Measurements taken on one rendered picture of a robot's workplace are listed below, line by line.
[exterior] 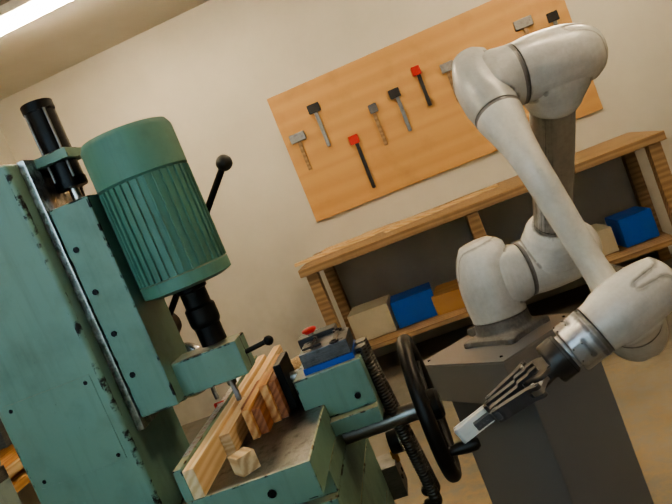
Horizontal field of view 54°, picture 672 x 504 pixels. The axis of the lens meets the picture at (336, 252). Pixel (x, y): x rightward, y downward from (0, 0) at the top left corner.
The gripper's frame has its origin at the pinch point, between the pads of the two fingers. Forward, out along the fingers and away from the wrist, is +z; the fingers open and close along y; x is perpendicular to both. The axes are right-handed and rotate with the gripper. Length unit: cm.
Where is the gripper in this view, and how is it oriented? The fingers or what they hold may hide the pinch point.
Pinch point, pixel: (474, 424)
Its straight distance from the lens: 121.7
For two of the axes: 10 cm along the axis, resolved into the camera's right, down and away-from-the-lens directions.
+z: -7.5, 6.5, 1.6
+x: 6.6, 7.5, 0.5
